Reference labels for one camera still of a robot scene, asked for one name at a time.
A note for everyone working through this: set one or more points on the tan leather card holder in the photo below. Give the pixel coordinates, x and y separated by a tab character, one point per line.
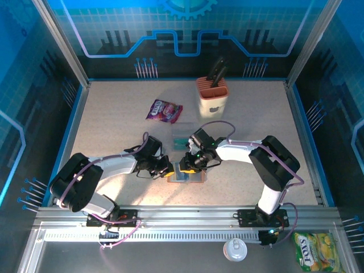
197	177

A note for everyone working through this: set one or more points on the teal plastic card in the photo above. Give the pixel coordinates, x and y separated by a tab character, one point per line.
180	147

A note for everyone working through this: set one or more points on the green AION card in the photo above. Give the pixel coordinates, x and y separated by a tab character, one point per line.
180	141

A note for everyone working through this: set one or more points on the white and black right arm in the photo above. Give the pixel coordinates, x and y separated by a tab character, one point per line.
236	150

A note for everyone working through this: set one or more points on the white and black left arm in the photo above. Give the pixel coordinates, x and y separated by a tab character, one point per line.
113	165

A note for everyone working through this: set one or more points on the clear acrylic box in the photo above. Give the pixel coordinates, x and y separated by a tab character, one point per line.
183	130

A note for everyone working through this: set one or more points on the cream knife block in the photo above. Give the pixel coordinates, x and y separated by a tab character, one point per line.
211	105

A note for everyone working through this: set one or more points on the purple Fox's candy bag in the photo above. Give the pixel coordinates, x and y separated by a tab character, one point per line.
163	111

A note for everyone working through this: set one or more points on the white can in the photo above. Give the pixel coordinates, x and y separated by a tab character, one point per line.
235	249

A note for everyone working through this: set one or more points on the black electronics box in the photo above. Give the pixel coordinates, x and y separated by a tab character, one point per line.
267	239

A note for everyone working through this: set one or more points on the green Fox's candy bag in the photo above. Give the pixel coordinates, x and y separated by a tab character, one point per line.
315	251

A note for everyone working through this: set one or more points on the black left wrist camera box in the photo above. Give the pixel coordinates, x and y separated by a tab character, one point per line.
153	145

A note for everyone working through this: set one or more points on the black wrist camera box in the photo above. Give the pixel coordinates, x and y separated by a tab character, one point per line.
153	145
202	139

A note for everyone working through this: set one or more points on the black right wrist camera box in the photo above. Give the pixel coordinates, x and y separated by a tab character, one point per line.
202	139

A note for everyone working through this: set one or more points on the aluminium front rail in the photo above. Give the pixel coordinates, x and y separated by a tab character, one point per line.
185	216

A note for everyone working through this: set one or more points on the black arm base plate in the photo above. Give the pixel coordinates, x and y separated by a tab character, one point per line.
247	219
129	214

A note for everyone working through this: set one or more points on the aluminium side rail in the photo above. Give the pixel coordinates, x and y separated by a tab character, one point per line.
303	136
74	128

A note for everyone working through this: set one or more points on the aluminium frame post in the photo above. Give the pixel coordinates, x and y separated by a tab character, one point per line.
311	42
66	48

